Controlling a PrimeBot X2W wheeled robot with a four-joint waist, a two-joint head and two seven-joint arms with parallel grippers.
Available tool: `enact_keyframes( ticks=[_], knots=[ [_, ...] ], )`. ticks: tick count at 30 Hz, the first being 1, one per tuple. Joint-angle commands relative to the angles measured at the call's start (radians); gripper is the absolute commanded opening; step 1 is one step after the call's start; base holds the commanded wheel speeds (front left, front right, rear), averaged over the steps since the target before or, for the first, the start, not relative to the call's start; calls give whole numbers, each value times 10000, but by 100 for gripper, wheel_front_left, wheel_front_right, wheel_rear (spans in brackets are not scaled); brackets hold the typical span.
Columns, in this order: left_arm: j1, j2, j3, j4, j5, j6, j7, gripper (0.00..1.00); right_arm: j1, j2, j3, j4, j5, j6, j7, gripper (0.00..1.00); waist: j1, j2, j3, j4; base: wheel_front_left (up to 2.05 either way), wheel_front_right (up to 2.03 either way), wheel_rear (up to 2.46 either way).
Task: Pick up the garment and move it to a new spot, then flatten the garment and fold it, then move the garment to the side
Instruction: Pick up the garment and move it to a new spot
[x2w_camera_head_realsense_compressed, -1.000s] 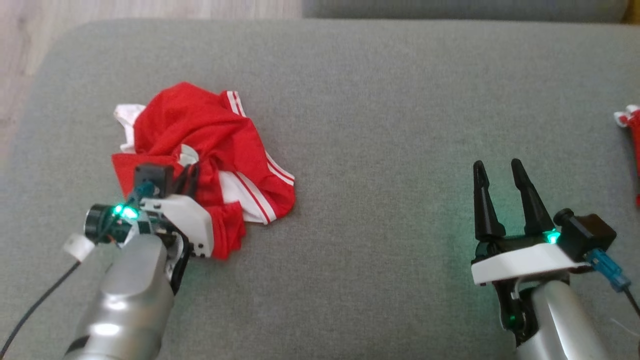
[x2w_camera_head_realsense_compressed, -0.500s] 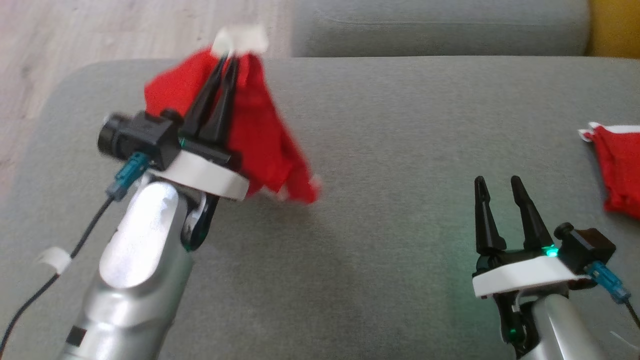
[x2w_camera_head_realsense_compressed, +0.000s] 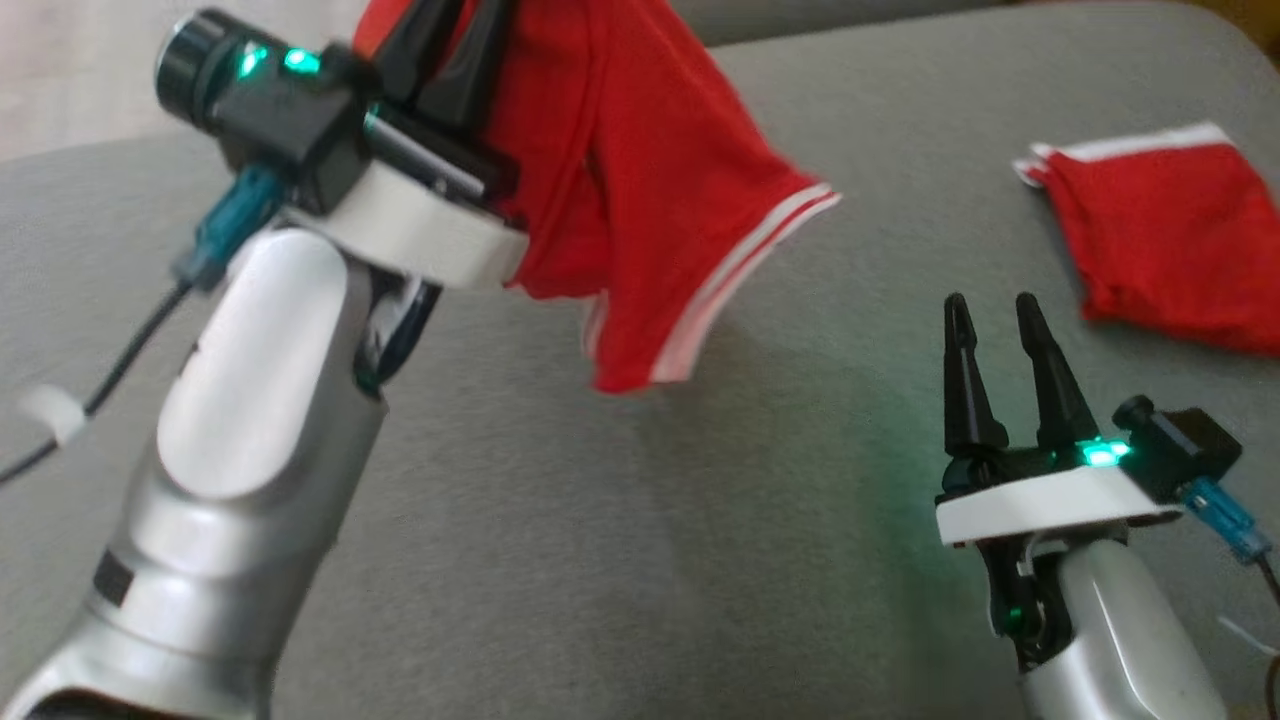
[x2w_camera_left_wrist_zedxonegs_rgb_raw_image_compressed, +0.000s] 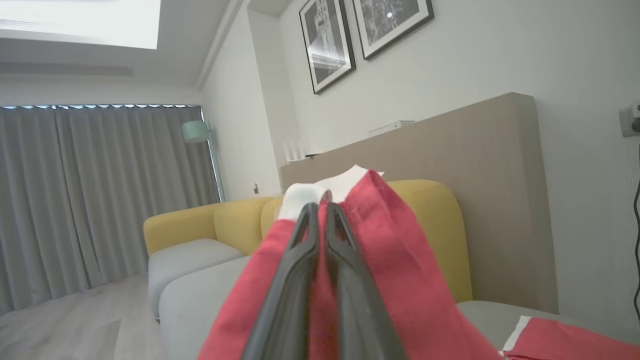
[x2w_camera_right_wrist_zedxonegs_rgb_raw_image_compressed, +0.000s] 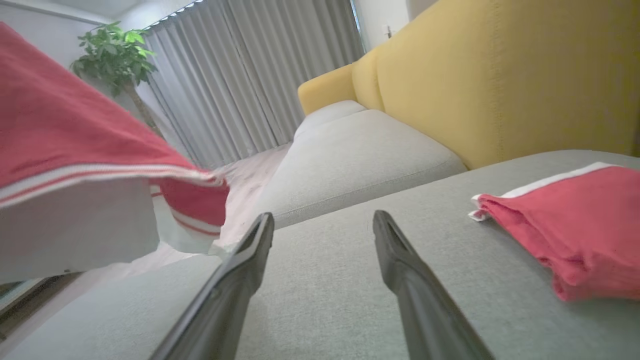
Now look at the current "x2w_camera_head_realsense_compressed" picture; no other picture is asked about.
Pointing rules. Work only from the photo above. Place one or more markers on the red basketball jersey number 23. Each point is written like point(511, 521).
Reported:
point(640, 150)

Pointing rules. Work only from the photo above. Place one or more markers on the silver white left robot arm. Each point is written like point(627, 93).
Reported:
point(250, 400)

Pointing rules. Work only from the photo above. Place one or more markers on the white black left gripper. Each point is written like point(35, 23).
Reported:
point(420, 230)

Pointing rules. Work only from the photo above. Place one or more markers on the grey sofa seat cushion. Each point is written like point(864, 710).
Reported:
point(850, 15)

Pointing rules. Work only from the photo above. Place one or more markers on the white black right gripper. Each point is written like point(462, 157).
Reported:
point(1040, 505)

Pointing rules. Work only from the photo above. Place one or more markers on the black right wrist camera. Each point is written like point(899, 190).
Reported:
point(1185, 445)

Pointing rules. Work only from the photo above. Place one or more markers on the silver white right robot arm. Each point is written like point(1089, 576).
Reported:
point(1120, 640)

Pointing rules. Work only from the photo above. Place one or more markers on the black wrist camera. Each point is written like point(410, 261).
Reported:
point(1185, 445)
point(270, 110)

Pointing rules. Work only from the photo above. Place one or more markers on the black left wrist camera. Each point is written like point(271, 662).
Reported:
point(270, 110)

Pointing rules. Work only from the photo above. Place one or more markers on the red shorts with white stripe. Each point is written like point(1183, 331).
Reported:
point(1170, 240)

